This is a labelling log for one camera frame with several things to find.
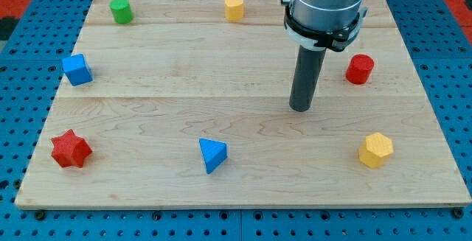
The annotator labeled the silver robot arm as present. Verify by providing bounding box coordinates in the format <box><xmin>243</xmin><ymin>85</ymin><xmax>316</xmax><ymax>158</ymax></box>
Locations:
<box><xmin>281</xmin><ymin>0</ymin><xmax>367</xmax><ymax>52</ymax></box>

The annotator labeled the yellow hexagon block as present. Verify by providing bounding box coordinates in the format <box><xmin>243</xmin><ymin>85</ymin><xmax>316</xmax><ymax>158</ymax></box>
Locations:
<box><xmin>358</xmin><ymin>133</ymin><xmax>394</xmax><ymax>169</ymax></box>

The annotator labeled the blue triangle block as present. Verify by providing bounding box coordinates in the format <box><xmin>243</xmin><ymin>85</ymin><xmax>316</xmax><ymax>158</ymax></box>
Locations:
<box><xmin>198</xmin><ymin>139</ymin><xmax>228</xmax><ymax>175</ymax></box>

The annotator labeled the light wooden board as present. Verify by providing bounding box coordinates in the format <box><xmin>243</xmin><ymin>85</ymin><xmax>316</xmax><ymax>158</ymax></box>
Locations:
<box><xmin>15</xmin><ymin>0</ymin><xmax>471</xmax><ymax>210</ymax></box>

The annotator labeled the dark grey cylindrical pointer rod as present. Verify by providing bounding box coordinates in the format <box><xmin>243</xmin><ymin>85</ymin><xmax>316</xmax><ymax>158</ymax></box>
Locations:
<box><xmin>289</xmin><ymin>46</ymin><xmax>326</xmax><ymax>112</ymax></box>

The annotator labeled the yellow heart block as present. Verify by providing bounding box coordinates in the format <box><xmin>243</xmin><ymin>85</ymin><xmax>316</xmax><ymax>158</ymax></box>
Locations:
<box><xmin>224</xmin><ymin>0</ymin><xmax>244</xmax><ymax>21</ymax></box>

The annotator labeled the red cylinder block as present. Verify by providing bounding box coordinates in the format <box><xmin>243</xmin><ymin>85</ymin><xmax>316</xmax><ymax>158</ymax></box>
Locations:
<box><xmin>345</xmin><ymin>54</ymin><xmax>375</xmax><ymax>85</ymax></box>

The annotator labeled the green cylinder block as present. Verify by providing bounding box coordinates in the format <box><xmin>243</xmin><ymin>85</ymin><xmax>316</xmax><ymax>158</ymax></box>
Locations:
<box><xmin>109</xmin><ymin>0</ymin><xmax>133</xmax><ymax>24</ymax></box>

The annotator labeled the blue cube block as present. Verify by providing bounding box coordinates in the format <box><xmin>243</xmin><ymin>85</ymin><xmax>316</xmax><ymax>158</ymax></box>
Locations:
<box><xmin>61</xmin><ymin>54</ymin><xmax>93</xmax><ymax>86</ymax></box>

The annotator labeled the red star block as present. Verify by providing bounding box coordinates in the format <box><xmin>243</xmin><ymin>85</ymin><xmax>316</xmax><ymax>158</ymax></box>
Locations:
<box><xmin>51</xmin><ymin>129</ymin><xmax>93</xmax><ymax>168</ymax></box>

